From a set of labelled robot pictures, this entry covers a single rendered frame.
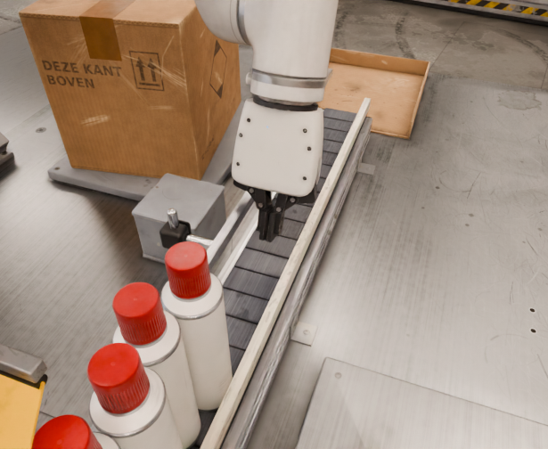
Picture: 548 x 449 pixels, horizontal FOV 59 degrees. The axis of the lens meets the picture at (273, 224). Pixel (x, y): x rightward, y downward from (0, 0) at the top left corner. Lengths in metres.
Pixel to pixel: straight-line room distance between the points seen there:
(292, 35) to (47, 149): 0.65
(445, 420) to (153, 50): 0.59
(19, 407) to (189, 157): 0.57
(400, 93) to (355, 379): 0.78
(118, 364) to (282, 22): 0.36
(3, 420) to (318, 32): 0.42
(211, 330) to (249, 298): 0.20
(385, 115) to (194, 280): 0.78
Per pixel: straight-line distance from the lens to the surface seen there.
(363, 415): 0.53
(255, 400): 0.54
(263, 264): 0.65
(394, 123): 1.06
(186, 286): 0.38
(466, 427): 0.56
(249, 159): 0.56
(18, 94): 1.29
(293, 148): 0.54
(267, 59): 0.53
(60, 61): 0.82
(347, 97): 1.14
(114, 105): 0.81
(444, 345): 0.66
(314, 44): 0.53
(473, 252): 0.79
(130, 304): 0.36
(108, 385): 0.32
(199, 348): 0.43
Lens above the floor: 1.35
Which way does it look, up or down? 42 degrees down
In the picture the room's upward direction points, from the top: straight up
